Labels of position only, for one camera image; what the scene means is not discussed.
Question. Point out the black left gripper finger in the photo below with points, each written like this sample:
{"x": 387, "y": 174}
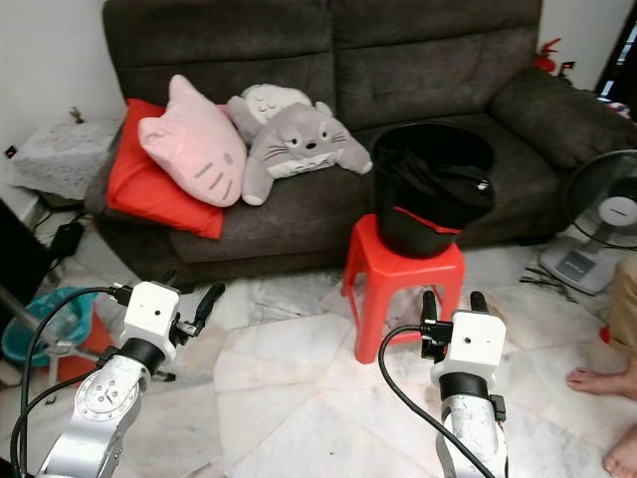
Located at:
{"x": 212, "y": 302}

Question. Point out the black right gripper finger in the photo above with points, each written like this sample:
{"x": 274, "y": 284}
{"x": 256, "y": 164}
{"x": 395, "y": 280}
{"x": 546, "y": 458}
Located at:
{"x": 479, "y": 303}
{"x": 430, "y": 309}

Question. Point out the black shirt red collar band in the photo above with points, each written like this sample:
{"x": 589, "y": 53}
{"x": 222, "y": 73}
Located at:
{"x": 448, "y": 184}

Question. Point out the red plastic stool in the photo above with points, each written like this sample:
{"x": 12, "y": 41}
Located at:
{"x": 403, "y": 284}

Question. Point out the black plastic bucket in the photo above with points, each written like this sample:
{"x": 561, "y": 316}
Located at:
{"x": 418, "y": 239}

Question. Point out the red cushion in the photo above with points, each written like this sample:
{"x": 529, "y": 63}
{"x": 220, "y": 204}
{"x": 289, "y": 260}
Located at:
{"x": 149, "y": 189}

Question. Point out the orange bin teal liner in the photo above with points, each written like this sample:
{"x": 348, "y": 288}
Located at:
{"x": 50, "y": 314}

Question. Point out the black television console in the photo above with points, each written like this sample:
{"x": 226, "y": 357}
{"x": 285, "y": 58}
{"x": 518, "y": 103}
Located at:
{"x": 20, "y": 259}

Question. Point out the person's bare foot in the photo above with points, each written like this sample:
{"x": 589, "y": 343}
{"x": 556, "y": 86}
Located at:
{"x": 602, "y": 381}
{"x": 622, "y": 453}

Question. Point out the person's leg beige trousers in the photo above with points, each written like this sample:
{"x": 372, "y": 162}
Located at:
{"x": 625, "y": 309}

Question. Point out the black power adapter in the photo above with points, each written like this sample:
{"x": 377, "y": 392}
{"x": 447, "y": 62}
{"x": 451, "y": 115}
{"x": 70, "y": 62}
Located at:
{"x": 68, "y": 239}

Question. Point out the pink cat face cushion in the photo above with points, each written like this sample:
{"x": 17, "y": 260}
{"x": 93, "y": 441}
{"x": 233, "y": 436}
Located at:
{"x": 194, "y": 144}

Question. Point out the grey standing fan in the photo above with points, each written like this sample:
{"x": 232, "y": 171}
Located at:
{"x": 607, "y": 209}

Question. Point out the grey cat plush toy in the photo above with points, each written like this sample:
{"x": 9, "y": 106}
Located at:
{"x": 304, "y": 149}

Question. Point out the side table lace cloth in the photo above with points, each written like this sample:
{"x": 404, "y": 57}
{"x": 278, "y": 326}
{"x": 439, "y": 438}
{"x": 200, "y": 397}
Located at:
{"x": 65, "y": 159}

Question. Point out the small table plant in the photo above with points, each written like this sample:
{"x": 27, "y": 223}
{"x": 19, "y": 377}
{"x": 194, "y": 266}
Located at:
{"x": 76, "y": 117}

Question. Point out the dark brown fabric sofa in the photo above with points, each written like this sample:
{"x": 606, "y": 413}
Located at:
{"x": 438, "y": 60}

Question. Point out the red fire extinguisher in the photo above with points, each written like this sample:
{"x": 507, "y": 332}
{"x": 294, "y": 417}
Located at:
{"x": 547, "y": 60}

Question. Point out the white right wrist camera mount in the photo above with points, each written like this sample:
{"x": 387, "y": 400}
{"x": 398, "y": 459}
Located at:
{"x": 473, "y": 344}

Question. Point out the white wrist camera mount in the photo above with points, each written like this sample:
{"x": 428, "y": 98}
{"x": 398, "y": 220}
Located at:
{"x": 473, "y": 344}
{"x": 151, "y": 309}

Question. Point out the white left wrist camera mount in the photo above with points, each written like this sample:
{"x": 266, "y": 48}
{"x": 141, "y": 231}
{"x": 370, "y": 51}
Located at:
{"x": 151, "y": 309}

